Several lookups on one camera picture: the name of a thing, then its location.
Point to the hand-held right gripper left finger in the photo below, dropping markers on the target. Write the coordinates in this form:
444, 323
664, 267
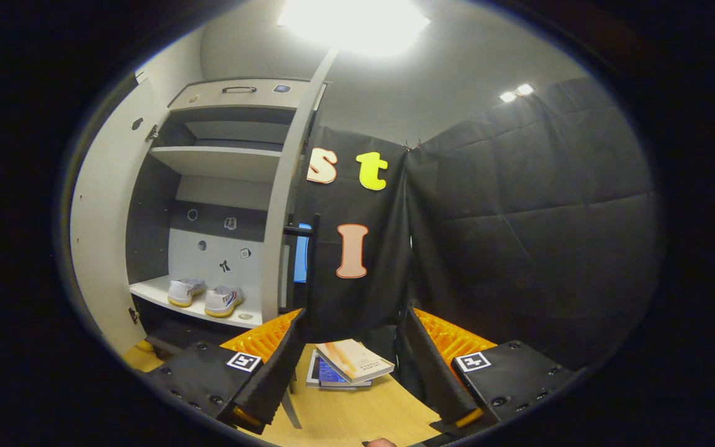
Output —
277, 366

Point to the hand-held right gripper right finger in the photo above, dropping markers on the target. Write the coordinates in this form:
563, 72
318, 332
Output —
435, 366

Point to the white striped canvas shoe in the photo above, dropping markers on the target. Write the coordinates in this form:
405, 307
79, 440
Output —
185, 292
224, 301

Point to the grey shoe cabinet door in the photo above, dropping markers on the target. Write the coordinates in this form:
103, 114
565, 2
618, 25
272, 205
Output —
280, 217
109, 217

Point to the grey shoe cabinet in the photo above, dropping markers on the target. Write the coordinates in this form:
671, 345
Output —
221, 161

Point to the metal door hinge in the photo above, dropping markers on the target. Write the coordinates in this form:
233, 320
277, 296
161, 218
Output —
134, 315
152, 131

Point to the grey cabinet drawer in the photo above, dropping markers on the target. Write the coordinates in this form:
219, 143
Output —
208, 96

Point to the blue book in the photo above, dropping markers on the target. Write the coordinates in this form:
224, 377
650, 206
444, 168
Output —
329, 375

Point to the cream book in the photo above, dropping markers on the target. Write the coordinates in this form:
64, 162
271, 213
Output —
354, 360

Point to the black quilted backdrop cloth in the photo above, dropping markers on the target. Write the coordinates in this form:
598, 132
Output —
550, 236

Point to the small ceiling spotlight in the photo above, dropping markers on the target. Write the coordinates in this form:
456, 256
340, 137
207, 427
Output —
524, 89
508, 97

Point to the large ceiling light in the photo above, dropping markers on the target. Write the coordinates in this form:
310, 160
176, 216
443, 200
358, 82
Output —
354, 25

